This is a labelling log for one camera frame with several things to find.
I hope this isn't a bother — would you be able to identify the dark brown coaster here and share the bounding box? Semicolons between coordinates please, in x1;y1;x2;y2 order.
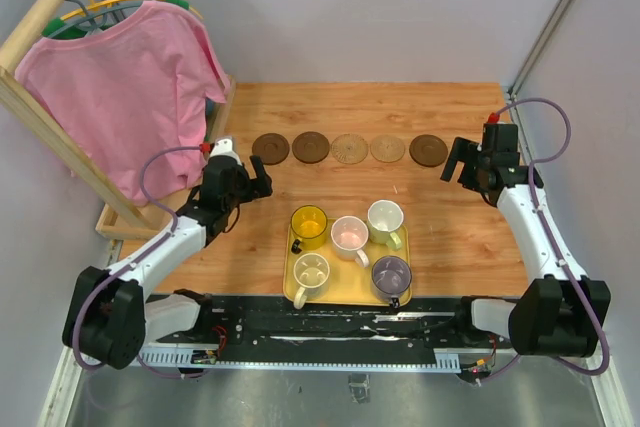
252;133;290;165
409;134;448;167

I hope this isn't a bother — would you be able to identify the woven rattan coaster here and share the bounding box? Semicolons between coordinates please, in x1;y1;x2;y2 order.
331;133;369;165
370;135;405;163

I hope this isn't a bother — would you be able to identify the pale green mug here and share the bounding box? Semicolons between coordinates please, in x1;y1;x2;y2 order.
367;199;404;251

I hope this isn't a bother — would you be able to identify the purple mug black rim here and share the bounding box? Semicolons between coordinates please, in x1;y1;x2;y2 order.
371;255;412;309

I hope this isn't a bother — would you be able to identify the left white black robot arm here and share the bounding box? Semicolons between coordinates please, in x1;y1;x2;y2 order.
62;154;273;371

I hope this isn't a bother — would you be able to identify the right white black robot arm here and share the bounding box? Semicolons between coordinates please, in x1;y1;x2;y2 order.
441;138;611;358

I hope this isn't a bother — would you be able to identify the yellow mug black rim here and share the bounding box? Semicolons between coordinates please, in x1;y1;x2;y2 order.
290;205;328;254

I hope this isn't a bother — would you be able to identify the cream mug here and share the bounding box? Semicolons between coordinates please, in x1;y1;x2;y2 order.
293;253;331;309

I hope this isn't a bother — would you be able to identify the pink white mug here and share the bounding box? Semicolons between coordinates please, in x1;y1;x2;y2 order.
330;216;370;268

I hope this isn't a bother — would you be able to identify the wooden clothes rack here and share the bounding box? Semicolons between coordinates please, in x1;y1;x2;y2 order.
1;0;236;240

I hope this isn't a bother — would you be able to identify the yellow plastic tray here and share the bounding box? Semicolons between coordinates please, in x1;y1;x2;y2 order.
283;217;412;306

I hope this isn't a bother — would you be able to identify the pink t-shirt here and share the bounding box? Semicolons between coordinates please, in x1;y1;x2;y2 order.
15;1;230;206

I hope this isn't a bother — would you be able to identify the grey clothes hanger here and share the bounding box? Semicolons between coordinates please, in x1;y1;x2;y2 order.
42;0;142;40

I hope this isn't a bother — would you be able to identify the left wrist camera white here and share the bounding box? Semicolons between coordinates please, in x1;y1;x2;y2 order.
210;136;241;164

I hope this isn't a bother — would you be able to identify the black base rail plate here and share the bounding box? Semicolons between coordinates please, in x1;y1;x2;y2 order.
159;295;509;364

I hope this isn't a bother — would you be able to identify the white slotted cable duct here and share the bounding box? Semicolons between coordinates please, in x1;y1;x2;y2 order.
82;349;461;373

